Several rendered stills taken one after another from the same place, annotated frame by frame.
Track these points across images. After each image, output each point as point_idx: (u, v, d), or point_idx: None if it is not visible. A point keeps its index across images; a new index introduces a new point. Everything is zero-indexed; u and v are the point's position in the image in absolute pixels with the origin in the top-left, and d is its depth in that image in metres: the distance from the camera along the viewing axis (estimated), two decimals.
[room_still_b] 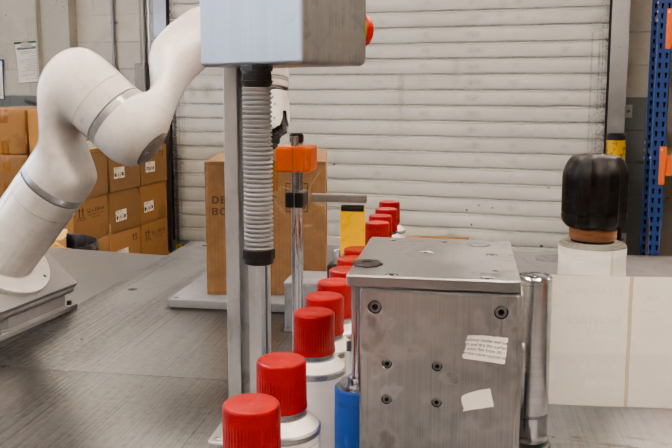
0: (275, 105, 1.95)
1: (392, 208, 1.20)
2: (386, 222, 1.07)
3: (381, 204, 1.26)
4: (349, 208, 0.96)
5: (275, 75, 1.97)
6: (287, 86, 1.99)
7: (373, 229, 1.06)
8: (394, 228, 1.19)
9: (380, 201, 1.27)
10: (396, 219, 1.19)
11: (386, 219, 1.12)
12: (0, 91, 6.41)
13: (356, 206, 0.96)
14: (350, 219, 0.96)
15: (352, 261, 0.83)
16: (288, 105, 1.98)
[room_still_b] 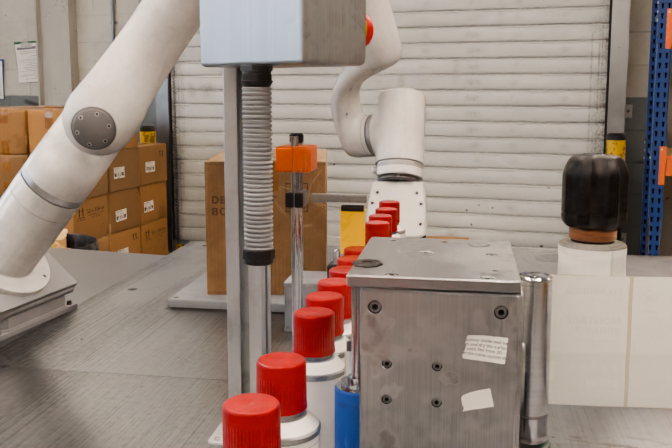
0: (422, 206, 1.36)
1: (392, 208, 1.20)
2: (386, 222, 1.07)
3: (381, 204, 1.26)
4: (349, 208, 0.96)
5: (419, 163, 1.38)
6: (420, 180, 1.42)
7: (373, 229, 1.06)
8: (394, 228, 1.19)
9: (380, 201, 1.27)
10: (396, 219, 1.19)
11: (386, 219, 1.12)
12: (0, 91, 6.41)
13: (356, 206, 0.96)
14: (350, 219, 0.96)
15: (352, 261, 0.83)
16: None
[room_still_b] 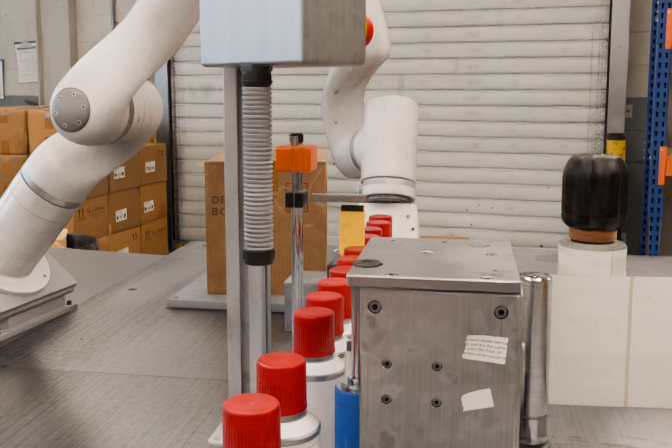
0: (414, 232, 1.18)
1: (385, 221, 1.08)
2: (377, 236, 0.97)
3: (371, 219, 1.12)
4: (349, 208, 0.96)
5: (411, 181, 1.20)
6: (413, 200, 1.24)
7: (364, 244, 0.96)
8: None
9: (370, 216, 1.13)
10: (389, 233, 1.07)
11: (374, 233, 1.01)
12: (0, 91, 6.41)
13: (356, 206, 0.96)
14: (350, 219, 0.96)
15: (352, 261, 0.83)
16: None
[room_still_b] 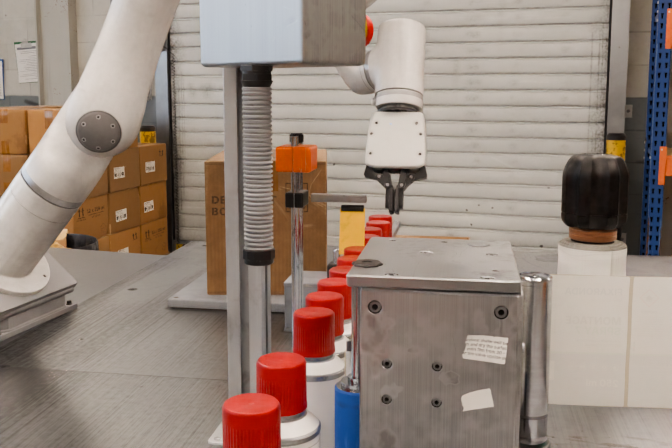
0: (422, 136, 1.34)
1: (385, 221, 1.08)
2: (377, 236, 0.97)
3: (371, 219, 1.12)
4: (349, 207, 0.96)
5: (419, 93, 1.37)
6: (420, 112, 1.40)
7: (364, 244, 0.96)
8: None
9: (370, 216, 1.12)
10: (389, 234, 1.07)
11: (374, 233, 1.01)
12: (0, 91, 6.41)
13: (356, 206, 0.96)
14: (350, 219, 0.96)
15: (352, 261, 0.83)
16: None
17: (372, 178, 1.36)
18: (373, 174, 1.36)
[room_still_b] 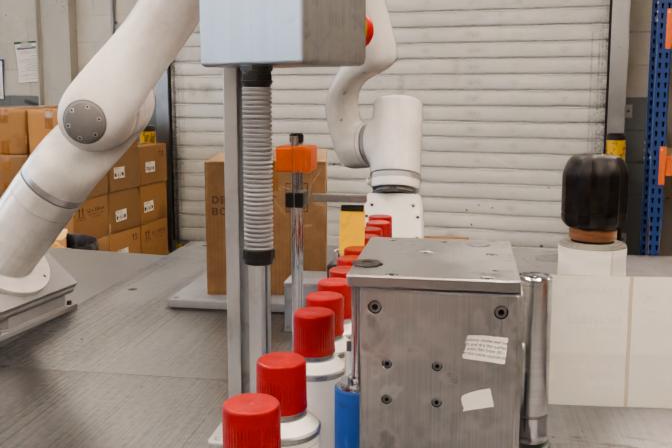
0: (419, 219, 1.29)
1: (385, 221, 1.08)
2: (377, 236, 0.97)
3: (371, 219, 1.12)
4: (349, 207, 0.96)
5: (416, 174, 1.32)
6: (417, 191, 1.35)
7: (364, 244, 0.96)
8: None
9: (370, 216, 1.12)
10: (389, 234, 1.07)
11: (374, 233, 1.01)
12: (0, 91, 6.41)
13: (356, 206, 0.96)
14: (350, 219, 0.96)
15: (352, 261, 0.83)
16: (422, 220, 1.33)
17: None
18: None
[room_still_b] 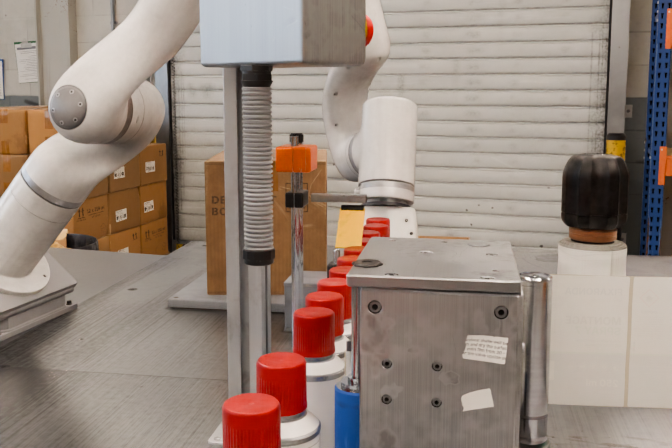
0: (413, 236, 1.16)
1: (383, 224, 1.05)
2: None
3: (368, 222, 1.09)
4: (349, 206, 0.96)
5: (410, 184, 1.18)
6: (411, 204, 1.21)
7: None
8: None
9: (367, 219, 1.10)
10: (387, 237, 1.05)
11: (371, 237, 0.99)
12: (0, 91, 6.41)
13: (356, 205, 0.96)
14: (349, 217, 0.95)
15: (352, 261, 0.83)
16: None
17: None
18: None
